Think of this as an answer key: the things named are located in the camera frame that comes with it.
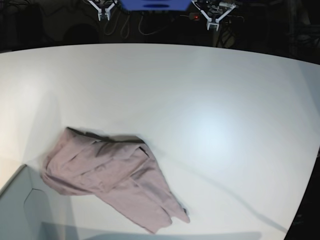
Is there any grey cardboard box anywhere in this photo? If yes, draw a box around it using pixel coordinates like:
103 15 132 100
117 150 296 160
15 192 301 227
0 164 80 240

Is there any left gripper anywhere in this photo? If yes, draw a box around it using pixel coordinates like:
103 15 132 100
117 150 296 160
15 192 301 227
192 0 237 24

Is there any grey looped cable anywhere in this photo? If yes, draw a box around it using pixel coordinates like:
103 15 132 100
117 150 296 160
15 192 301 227
103 12 132 39

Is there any black power strip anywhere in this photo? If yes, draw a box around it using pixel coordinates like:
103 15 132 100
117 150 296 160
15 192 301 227
187 12 245 23

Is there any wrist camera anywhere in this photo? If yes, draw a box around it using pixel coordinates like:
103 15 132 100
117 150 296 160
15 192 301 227
97 12 110 22
206 21 220 31

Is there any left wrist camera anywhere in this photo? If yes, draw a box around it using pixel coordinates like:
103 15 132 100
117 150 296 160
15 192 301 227
206 21 220 31

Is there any blue plastic bin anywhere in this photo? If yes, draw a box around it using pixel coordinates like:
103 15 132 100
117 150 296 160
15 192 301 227
120 0 192 11

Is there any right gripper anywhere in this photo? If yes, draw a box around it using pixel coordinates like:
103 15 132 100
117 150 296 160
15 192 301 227
87 0 118 15

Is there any pink t-shirt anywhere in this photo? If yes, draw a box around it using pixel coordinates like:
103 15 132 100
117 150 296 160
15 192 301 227
40 127 190 234

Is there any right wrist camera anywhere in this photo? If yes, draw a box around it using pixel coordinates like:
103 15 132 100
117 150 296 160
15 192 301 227
97 12 110 22

